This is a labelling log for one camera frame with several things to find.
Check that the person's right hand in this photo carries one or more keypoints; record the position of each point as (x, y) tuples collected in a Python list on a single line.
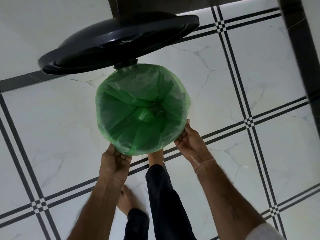
[(193, 144)]

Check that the person's left hand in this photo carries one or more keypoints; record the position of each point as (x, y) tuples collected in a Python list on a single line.
[(113, 164)]

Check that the green garbage bag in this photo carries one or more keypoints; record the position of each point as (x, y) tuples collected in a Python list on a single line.
[(140, 112)]

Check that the person's right forearm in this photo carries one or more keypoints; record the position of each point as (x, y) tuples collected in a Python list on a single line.
[(225, 197)]

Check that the person's left forearm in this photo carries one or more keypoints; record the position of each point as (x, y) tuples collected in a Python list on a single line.
[(97, 209)]

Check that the person's left foot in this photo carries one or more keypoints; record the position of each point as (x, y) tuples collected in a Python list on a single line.
[(128, 199)]

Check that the person's foot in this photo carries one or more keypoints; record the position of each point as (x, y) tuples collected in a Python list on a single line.
[(128, 199), (156, 157)]

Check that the person's right foot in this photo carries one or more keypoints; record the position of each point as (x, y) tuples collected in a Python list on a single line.
[(156, 157)]

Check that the pale thread wristband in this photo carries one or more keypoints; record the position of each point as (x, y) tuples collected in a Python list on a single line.
[(203, 163)]

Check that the black trousers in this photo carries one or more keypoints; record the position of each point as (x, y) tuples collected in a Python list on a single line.
[(162, 204)]

